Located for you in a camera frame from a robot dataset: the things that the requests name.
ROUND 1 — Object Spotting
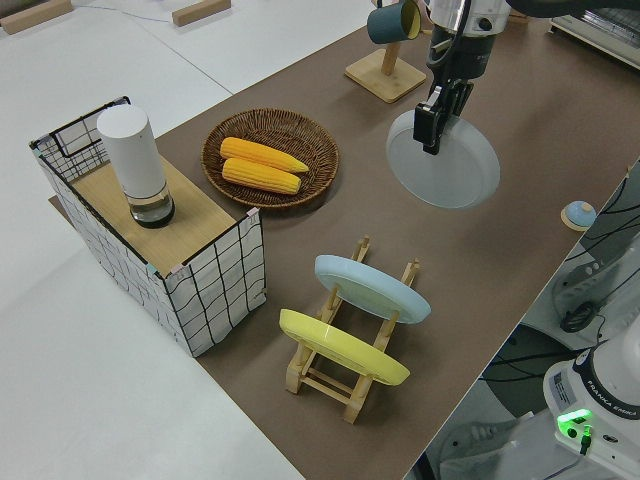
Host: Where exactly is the brown table mat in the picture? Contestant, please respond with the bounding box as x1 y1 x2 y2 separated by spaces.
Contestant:
47 14 640 480

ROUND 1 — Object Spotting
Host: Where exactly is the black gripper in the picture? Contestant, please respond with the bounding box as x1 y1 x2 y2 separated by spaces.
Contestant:
412 23 497 155

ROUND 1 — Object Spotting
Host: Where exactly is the wooden mug tree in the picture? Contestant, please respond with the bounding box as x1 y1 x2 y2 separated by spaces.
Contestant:
344 0 429 105

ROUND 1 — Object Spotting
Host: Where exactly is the yellow corn cob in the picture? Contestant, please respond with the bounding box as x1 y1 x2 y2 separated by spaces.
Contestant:
219 137 310 174
221 157 303 195

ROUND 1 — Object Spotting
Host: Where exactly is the light blue plate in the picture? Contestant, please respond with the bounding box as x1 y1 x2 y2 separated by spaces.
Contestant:
314 254 432 326

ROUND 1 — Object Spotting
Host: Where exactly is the wooden block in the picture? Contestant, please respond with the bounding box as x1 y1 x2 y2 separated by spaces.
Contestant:
0 0 71 35
172 0 232 27

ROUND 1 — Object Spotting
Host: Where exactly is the white cylinder bottle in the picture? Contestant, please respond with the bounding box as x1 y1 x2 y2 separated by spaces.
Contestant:
96 104 176 230

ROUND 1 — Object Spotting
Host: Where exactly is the yellow plate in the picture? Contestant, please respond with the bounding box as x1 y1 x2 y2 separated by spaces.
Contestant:
278 308 412 386

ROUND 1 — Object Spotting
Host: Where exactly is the wooden plate rack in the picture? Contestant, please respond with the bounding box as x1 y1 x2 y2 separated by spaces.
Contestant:
284 234 421 425

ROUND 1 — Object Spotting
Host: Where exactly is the white toaster oven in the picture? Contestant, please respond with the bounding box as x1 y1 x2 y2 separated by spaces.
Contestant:
549 0 640 66

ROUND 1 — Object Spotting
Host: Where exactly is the dark blue mug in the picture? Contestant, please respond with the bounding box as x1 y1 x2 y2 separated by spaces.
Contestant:
367 0 424 44

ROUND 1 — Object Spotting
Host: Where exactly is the wire grid storage box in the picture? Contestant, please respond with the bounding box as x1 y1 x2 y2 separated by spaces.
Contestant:
29 94 266 359

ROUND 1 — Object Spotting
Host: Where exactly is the brown wicker basket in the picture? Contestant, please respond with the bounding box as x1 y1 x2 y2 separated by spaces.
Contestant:
201 108 341 209

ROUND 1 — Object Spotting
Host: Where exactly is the gray plate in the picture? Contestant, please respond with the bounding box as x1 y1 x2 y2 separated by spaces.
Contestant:
385 108 501 211

